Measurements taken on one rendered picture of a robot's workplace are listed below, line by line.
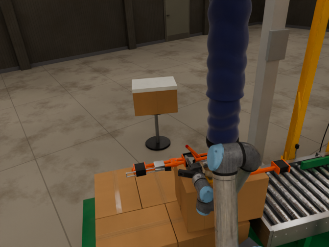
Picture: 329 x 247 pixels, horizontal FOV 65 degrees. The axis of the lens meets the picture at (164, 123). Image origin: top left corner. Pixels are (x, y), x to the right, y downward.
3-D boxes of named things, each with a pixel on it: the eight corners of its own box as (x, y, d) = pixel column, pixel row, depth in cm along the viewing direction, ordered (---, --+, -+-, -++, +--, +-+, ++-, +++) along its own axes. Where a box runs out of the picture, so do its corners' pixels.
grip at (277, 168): (281, 164, 175) (282, 158, 173) (289, 172, 168) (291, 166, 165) (270, 166, 174) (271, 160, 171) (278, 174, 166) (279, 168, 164)
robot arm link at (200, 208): (215, 215, 161) (217, 201, 155) (198, 217, 160) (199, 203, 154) (210, 204, 169) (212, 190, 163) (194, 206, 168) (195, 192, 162)
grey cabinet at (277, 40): (281, 58, 273) (286, 28, 258) (285, 59, 268) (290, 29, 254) (265, 60, 269) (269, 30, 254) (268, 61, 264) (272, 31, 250)
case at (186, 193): (239, 183, 234) (243, 146, 214) (262, 217, 199) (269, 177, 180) (175, 194, 225) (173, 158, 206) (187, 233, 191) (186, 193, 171)
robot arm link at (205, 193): (200, 205, 153) (201, 192, 148) (193, 190, 163) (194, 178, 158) (215, 202, 155) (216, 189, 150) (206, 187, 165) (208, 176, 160)
